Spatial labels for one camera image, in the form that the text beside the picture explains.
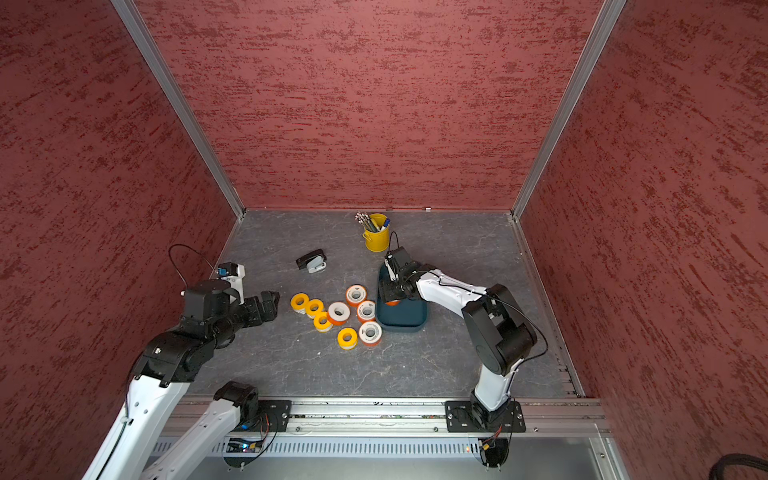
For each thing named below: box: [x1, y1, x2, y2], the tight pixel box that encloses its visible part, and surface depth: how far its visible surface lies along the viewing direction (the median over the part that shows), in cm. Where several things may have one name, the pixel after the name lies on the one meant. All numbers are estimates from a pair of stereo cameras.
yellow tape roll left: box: [290, 292, 310, 315], surface depth 94 cm
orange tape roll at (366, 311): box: [357, 300, 376, 324], surface depth 93 cm
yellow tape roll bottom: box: [337, 327, 358, 351], surface depth 87 cm
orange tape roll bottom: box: [358, 320, 383, 347], surface depth 89 cm
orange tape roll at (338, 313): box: [327, 301, 351, 326], surface depth 91 cm
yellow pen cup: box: [362, 213, 390, 253], surface depth 105 cm
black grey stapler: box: [296, 249, 327, 274], surface depth 105 cm
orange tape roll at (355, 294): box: [345, 284, 367, 307], surface depth 97 cm
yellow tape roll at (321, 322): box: [313, 312, 333, 333], surface depth 91 cm
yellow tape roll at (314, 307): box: [306, 298, 325, 319], surface depth 94 cm
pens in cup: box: [355, 211, 391, 239], surface depth 105 cm
